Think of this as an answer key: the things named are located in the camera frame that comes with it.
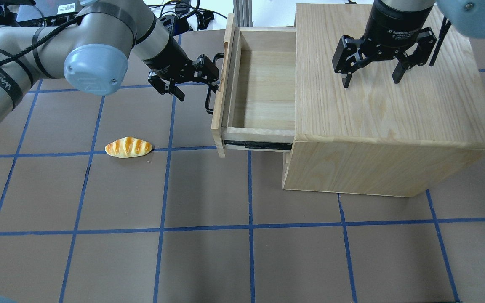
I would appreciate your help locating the black metal drawer handle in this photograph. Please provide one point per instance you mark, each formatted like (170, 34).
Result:
(208, 107)

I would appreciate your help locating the wooden drawer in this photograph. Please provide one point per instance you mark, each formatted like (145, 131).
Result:
(256, 95)

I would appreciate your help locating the toy bread roll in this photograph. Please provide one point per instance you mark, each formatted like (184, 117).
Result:
(128, 147)

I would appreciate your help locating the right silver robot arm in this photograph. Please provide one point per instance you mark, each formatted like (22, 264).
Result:
(468, 16)

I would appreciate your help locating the black drawer slide rail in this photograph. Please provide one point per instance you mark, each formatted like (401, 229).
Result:
(258, 145)

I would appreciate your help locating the aluminium frame post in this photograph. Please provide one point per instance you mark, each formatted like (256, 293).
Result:
(242, 10)

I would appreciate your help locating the light wooden drawer cabinet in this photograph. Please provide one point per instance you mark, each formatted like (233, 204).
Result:
(378, 137)

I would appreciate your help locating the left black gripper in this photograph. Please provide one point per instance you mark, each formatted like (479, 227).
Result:
(169, 59)

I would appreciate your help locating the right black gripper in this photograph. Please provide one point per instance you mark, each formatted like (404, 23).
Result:
(395, 24)

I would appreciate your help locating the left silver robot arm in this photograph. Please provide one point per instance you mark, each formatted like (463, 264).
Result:
(91, 52)

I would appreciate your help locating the black electronics box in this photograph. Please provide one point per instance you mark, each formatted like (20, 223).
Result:
(47, 13)

